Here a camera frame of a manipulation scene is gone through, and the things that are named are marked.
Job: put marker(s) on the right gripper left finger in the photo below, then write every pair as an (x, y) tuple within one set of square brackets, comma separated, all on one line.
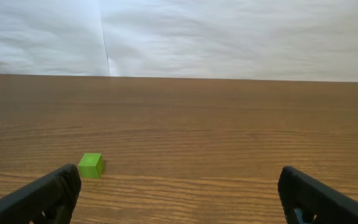
[(42, 196)]

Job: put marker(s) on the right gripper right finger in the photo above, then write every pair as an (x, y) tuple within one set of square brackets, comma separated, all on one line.
[(319, 199)]

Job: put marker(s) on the green cube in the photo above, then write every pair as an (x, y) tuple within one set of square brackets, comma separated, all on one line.
[(89, 166)]

